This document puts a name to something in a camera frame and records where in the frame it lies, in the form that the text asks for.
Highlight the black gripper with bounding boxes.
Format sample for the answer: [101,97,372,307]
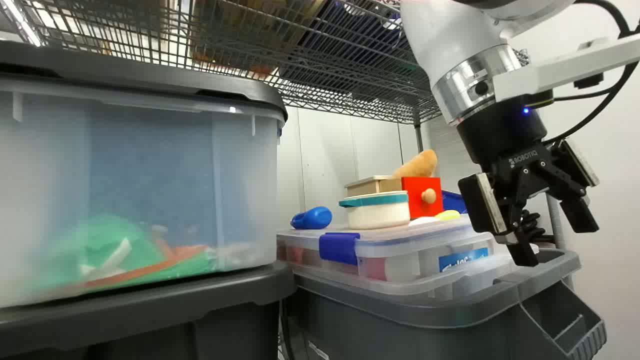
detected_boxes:
[455,97,600,267]

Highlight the yellow handled white toy knife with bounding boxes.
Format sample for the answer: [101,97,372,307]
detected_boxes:
[406,208,466,225]

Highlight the cream dish with teal rim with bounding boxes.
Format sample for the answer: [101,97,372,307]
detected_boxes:
[337,190,412,229]

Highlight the brown cardboard box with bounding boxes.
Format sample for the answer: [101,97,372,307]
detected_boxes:
[188,0,327,75]

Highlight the blue plastic tray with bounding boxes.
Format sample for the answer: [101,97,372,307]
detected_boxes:
[440,190,468,216]

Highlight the tan toy bread loaf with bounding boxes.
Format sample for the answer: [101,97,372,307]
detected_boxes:
[392,147,440,179]

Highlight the clear compartment organiser blue latches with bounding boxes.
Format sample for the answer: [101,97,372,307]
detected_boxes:
[275,209,508,284]

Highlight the clear plastic lidded container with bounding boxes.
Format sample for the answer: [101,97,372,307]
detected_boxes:
[291,241,518,301]

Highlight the grey plastic storage bin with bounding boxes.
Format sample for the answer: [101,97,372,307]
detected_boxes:
[285,247,608,360]
[0,261,296,360]

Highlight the blue plastic toy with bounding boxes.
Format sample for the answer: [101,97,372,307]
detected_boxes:
[289,204,333,232]

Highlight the orange plastic item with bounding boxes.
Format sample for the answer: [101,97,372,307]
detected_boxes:
[85,241,209,286]

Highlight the clear storage tote grey lid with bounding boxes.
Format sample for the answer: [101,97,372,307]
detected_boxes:
[0,38,289,309]

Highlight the green plastic item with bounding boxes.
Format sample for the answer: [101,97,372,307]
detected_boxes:
[28,214,216,291]

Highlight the black coiled cable bundle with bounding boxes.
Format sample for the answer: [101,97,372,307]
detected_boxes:
[522,208,556,249]

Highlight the grey metal shelf post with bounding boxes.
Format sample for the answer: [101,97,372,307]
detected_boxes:
[543,191,567,253]

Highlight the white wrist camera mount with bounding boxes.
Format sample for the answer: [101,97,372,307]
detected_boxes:
[491,31,640,106]

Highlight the metal wire shelf rack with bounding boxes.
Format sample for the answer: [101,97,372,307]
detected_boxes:
[0,0,468,156]

